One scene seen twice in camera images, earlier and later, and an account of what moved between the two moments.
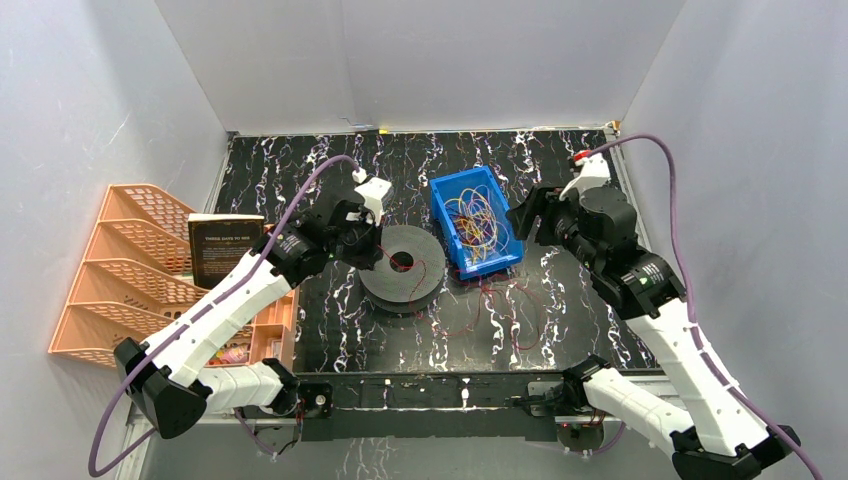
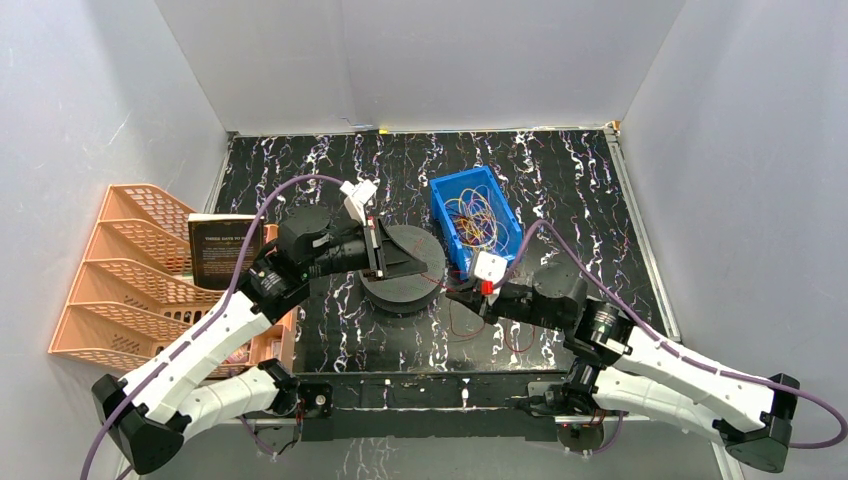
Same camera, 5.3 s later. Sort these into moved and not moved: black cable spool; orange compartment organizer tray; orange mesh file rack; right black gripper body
Moved: right black gripper body
Not moved: orange compartment organizer tray; black cable spool; orange mesh file rack
